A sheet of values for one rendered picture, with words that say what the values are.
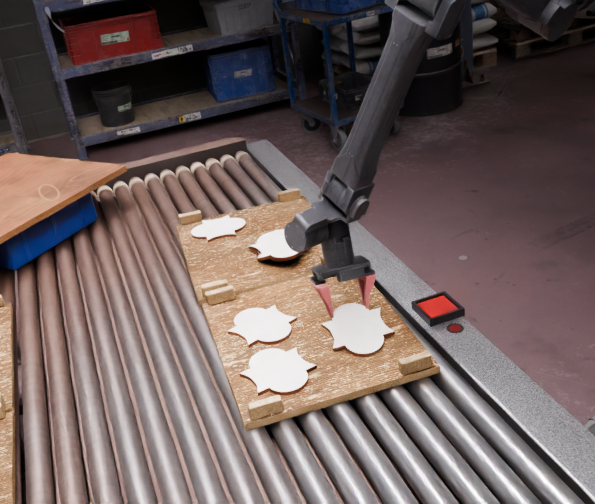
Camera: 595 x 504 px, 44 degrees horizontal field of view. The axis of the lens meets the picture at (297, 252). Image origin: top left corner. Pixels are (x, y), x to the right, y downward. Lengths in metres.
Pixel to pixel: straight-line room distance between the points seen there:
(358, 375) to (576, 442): 0.36
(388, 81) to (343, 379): 0.50
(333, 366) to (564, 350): 1.72
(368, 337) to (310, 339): 0.11
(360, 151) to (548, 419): 0.52
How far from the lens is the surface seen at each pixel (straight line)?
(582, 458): 1.18
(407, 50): 1.15
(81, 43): 5.56
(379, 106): 1.20
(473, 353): 1.36
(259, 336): 1.41
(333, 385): 1.28
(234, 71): 5.85
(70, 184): 2.08
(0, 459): 1.34
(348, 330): 1.37
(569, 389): 2.76
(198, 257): 1.75
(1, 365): 1.57
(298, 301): 1.51
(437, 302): 1.48
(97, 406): 1.40
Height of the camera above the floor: 1.73
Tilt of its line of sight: 28 degrees down
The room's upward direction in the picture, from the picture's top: 8 degrees counter-clockwise
